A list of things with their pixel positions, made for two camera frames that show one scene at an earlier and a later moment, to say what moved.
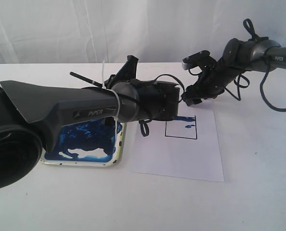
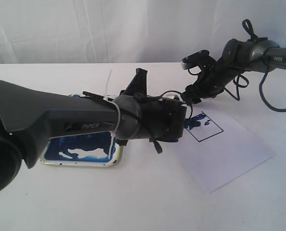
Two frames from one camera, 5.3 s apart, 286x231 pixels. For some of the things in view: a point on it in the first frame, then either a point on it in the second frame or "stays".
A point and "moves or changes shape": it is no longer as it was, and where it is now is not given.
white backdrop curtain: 155,31 stays
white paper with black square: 187,147 → 219,151
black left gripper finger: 127,72 → 138,84
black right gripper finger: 191,98 stays
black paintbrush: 88,80 moves or changes shape
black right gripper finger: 213,96 stays
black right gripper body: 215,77 stays
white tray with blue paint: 92,142 stays
